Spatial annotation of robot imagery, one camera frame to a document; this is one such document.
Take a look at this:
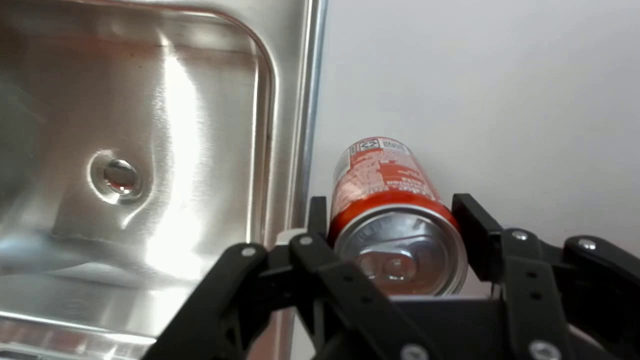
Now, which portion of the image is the red soda can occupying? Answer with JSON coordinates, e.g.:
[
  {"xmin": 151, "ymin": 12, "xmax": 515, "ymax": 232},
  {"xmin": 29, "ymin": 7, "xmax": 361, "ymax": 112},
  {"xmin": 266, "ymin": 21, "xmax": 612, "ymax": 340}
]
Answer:
[{"xmin": 325, "ymin": 135, "xmax": 471, "ymax": 300}]

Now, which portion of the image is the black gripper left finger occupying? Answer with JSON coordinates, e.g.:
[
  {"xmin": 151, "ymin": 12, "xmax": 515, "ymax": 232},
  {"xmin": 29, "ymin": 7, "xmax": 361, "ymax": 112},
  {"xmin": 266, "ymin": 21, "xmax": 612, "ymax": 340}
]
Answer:
[{"xmin": 141, "ymin": 195, "xmax": 444, "ymax": 360}]

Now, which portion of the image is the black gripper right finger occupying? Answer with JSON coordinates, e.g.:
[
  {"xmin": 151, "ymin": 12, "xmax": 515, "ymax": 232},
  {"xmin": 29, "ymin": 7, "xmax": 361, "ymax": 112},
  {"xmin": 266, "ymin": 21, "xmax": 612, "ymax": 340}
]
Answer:
[{"xmin": 450, "ymin": 193, "xmax": 640, "ymax": 360}]

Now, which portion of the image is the stainless steel sink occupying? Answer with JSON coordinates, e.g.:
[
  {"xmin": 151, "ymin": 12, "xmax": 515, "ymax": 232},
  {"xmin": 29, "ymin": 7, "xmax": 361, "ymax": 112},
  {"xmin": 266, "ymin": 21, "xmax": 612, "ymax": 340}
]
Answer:
[{"xmin": 0, "ymin": 0, "xmax": 329, "ymax": 360}]

